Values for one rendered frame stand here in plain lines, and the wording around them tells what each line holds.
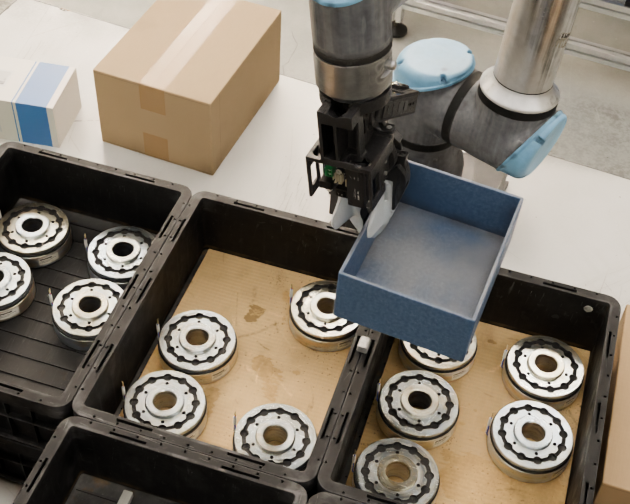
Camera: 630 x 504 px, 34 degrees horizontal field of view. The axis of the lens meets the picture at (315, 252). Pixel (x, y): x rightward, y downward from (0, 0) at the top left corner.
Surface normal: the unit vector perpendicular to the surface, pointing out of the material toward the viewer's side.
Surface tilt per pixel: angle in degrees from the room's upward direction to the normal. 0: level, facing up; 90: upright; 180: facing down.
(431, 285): 2
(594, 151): 0
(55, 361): 0
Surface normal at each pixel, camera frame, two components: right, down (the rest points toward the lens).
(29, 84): 0.05, -0.68
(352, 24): -0.02, 0.70
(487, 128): -0.74, 0.41
